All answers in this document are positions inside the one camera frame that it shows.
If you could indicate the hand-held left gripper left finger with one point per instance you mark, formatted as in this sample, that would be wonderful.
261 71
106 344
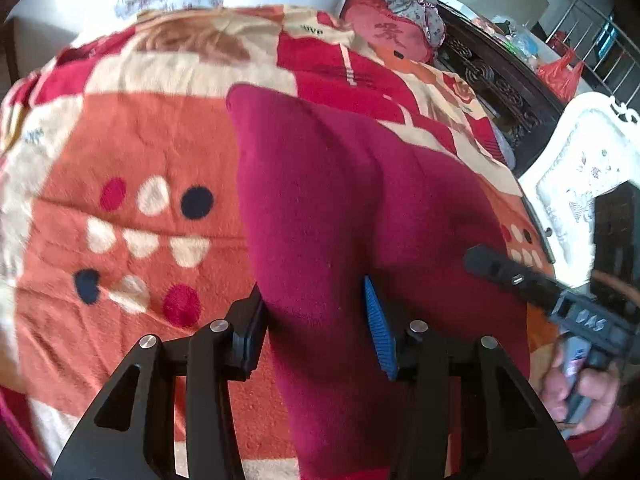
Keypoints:
247 330

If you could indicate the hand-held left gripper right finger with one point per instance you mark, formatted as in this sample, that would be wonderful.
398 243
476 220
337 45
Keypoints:
380 330

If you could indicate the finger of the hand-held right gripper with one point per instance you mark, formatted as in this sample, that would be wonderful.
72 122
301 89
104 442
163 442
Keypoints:
505 270

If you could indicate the maroon knit garment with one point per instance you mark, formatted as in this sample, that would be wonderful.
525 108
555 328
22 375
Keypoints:
325 185

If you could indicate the person's right forearm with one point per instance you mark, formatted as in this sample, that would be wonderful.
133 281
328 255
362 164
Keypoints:
595 450

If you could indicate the person's right hand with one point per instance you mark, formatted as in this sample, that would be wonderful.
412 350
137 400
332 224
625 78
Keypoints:
607 390

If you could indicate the white embroidered armchair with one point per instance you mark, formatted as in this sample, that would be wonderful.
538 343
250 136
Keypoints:
575 170

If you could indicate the dark carved wooden cabinet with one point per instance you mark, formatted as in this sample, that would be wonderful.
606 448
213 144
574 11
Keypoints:
500 90

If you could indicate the red plastic bag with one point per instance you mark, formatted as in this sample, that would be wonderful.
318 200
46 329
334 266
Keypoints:
562 77

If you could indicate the clear plastic bag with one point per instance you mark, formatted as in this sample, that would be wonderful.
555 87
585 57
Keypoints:
522 42

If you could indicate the red and orange printed blanket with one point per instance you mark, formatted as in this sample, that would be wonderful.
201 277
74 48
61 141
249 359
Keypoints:
125 135

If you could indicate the red fringed pillow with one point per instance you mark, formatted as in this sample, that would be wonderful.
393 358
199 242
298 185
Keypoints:
390 30

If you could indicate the white flat box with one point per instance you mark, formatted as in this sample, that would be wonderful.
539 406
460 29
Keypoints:
452 2

